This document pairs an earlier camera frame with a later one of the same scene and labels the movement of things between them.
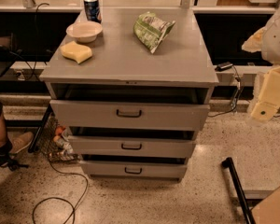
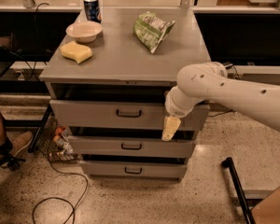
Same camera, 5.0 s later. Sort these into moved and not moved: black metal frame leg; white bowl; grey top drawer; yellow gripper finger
Moved: yellow gripper finger
Not moved: black metal frame leg; white bowl; grey top drawer
